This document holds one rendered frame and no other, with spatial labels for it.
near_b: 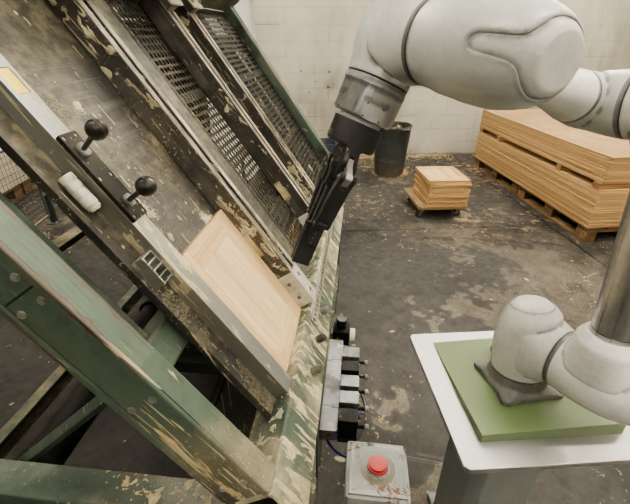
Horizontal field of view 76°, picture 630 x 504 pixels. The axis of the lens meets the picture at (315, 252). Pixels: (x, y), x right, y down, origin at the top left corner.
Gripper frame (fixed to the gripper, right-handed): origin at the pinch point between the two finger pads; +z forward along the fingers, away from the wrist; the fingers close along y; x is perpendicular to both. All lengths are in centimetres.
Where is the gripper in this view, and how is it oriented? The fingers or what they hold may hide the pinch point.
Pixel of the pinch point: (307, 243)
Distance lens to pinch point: 64.9
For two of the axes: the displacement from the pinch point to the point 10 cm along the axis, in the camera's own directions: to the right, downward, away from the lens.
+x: 9.1, 3.0, 2.9
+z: -3.8, 8.6, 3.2
